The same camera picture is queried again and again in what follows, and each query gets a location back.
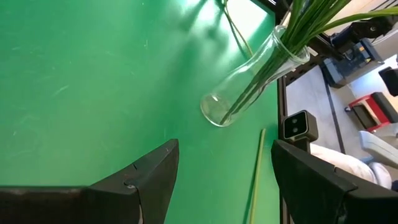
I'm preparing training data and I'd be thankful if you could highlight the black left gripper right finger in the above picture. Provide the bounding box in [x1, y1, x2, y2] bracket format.
[271, 139, 398, 224]

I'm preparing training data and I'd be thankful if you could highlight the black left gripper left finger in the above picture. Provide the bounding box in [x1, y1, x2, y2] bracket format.
[0, 139, 180, 224]

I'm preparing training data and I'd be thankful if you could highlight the white tulip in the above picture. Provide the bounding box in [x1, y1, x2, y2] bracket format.
[248, 128, 267, 224]

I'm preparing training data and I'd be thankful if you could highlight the clear glass vase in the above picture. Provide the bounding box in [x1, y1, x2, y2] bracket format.
[200, 24, 311, 128]

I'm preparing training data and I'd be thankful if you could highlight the white cushion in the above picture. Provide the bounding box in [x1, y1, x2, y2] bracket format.
[310, 142, 393, 190]

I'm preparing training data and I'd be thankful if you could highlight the white grey armrest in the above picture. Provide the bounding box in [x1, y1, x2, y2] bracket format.
[358, 130, 398, 170]

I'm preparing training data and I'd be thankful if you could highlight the red black cart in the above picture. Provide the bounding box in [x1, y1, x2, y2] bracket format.
[344, 91, 398, 133]

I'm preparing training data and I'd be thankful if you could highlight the black rounded object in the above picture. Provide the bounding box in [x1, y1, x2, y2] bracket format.
[378, 66, 398, 97]

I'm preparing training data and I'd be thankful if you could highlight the dark box yellow label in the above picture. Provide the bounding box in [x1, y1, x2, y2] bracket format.
[320, 39, 384, 90]

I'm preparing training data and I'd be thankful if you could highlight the black metal strut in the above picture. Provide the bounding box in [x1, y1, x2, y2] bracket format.
[330, 14, 398, 47]

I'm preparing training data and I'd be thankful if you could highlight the table-level camera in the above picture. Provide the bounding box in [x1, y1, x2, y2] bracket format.
[281, 110, 320, 153]

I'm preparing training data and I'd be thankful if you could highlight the black table frame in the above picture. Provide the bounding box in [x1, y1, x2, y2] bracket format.
[257, 0, 315, 224]

